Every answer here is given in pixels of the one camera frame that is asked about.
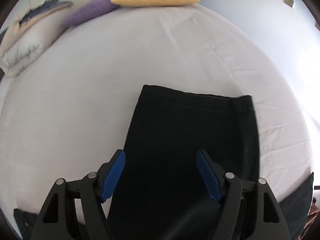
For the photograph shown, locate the upper wall switch plate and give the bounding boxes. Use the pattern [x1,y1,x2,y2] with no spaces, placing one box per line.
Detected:
[283,0,295,8]

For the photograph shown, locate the folded beige white duvet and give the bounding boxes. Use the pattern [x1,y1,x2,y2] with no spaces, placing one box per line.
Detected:
[1,4,73,77]

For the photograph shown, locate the white bed mattress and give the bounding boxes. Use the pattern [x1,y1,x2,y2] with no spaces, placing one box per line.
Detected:
[1,4,313,239]

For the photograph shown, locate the black denim pants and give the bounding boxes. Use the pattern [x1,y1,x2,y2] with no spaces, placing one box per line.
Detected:
[107,85,259,239]

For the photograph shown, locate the folded blue garment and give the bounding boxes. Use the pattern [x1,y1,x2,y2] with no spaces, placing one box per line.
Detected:
[18,0,73,25]

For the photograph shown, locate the purple pillow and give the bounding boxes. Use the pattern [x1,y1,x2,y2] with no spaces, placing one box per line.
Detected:
[61,0,120,27]

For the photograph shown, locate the brown crumpled cloth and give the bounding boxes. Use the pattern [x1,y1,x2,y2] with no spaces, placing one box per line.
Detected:
[298,198,319,240]

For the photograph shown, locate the person's patterned torso clothing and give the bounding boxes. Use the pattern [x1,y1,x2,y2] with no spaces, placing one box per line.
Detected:
[14,174,313,239]

